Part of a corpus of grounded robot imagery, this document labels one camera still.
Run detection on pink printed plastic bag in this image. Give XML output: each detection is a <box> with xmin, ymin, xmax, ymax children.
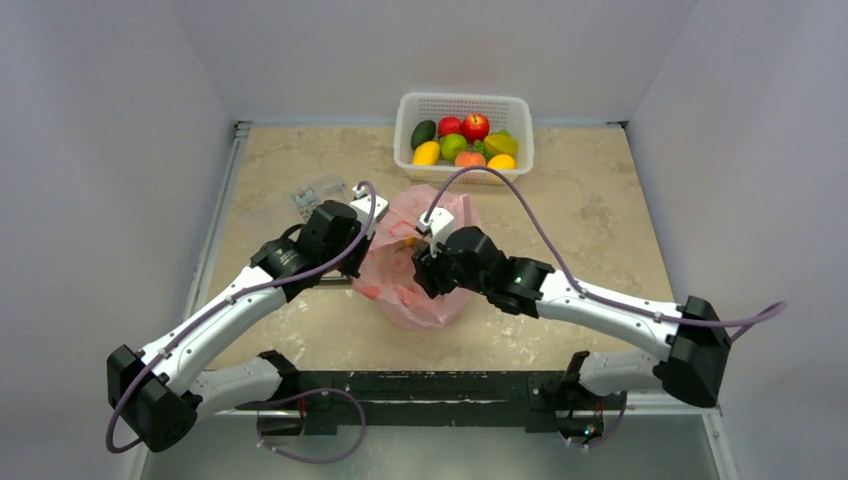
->
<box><xmin>352</xmin><ymin>185</ymin><xmax>472</xmax><ymax>329</ymax></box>

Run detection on fake peach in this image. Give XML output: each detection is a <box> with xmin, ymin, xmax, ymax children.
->
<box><xmin>454</xmin><ymin>151</ymin><xmax>487</xmax><ymax>168</ymax></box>

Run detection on yellow orange fake fruit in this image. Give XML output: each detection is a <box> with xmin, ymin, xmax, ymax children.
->
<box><xmin>487</xmin><ymin>154</ymin><xmax>517</xmax><ymax>170</ymax></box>

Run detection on green yellow fake starfruit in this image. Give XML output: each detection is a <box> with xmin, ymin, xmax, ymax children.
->
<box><xmin>483</xmin><ymin>133</ymin><xmax>519</xmax><ymax>156</ymax></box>

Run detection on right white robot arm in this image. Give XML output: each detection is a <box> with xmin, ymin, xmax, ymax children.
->
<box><xmin>413</xmin><ymin>226</ymin><xmax>731</xmax><ymax>408</ymax></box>

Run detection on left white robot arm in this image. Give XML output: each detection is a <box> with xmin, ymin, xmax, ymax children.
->
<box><xmin>105</xmin><ymin>196</ymin><xmax>388</xmax><ymax>454</ymax></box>

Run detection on green fake grapes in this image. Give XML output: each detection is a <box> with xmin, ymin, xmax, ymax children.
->
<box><xmin>470</xmin><ymin>140</ymin><xmax>491</xmax><ymax>161</ymax></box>

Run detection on dark green fake avocado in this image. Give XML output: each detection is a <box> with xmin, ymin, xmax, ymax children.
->
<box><xmin>410</xmin><ymin>120</ymin><xmax>437</xmax><ymax>150</ymax></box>

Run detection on red fake apple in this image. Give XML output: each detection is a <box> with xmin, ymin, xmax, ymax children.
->
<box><xmin>460</xmin><ymin>113</ymin><xmax>490</xmax><ymax>144</ymax></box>

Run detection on small red fake fruit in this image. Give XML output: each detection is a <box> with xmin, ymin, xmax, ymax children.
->
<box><xmin>437</xmin><ymin>116</ymin><xmax>462</xmax><ymax>138</ymax></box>

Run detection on clear plastic screw box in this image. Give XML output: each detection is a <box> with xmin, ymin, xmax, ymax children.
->
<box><xmin>289</xmin><ymin>173</ymin><xmax>351</xmax><ymax>222</ymax></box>

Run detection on white perforated plastic basket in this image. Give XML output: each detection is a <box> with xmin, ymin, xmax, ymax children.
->
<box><xmin>393</xmin><ymin>93</ymin><xmax>535</xmax><ymax>182</ymax></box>

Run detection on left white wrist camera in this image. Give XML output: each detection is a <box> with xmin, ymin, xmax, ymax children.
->
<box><xmin>349</xmin><ymin>181</ymin><xmax>389</xmax><ymax>238</ymax></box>

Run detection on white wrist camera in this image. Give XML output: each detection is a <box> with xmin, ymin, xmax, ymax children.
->
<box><xmin>349</xmin><ymin>181</ymin><xmax>389</xmax><ymax>238</ymax></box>
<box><xmin>415</xmin><ymin>207</ymin><xmax>457</xmax><ymax>258</ymax></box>

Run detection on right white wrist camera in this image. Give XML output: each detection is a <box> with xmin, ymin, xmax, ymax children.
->
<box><xmin>415</xmin><ymin>207</ymin><xmax>457</xmax><ymax>258</ymax></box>

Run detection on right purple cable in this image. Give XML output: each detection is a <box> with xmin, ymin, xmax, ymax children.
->
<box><xmin>423</xmin><ymin>165</ymin><xmax>788</xmax><ymax>342</ymax></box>

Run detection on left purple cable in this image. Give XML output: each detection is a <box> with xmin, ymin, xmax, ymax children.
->
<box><xmin>105</xmin><ymin>180</ymin><xmax>378</xmax><ymax>456</ymax></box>

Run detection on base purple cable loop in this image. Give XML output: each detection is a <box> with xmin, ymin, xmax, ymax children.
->
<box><xmin>256</xmin><ymin>387</ymin><xmax>368</xmax><ymax>466</ymax></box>

